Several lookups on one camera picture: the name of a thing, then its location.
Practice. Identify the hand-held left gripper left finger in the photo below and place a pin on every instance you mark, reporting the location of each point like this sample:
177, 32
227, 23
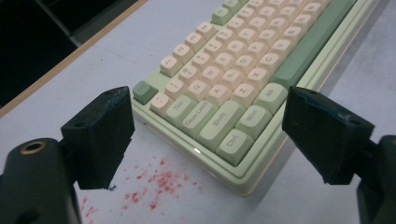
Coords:
99, 140

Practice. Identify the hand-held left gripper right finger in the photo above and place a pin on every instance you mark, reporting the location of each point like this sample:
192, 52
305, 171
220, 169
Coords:
323, 137

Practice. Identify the cream and green keyboard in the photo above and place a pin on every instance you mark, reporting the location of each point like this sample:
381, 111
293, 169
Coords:
230, 77

